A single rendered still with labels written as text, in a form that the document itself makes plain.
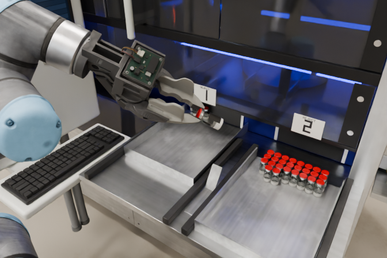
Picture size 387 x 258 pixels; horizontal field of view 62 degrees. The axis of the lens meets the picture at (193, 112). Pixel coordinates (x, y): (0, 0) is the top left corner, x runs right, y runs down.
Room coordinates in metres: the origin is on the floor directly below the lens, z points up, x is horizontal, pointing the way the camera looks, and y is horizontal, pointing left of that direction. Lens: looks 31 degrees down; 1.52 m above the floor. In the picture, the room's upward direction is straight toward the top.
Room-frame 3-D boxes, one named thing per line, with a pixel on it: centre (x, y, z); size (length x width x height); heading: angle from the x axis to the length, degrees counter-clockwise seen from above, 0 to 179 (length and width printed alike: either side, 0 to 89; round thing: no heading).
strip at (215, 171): (0.63, -0.03, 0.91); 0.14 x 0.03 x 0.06; 146
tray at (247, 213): (0.58, -0.21, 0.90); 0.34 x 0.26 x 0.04; 146
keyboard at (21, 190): (0.87, 0.43, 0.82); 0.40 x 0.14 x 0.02; 146
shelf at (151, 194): (0.72, -0.09, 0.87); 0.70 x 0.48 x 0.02; 56
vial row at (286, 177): (0.68, -0.27, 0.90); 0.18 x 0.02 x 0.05; 56
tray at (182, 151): (0.87, 0.01, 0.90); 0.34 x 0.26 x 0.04; 146
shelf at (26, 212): (0.89, 0.47, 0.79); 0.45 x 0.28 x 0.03; 146
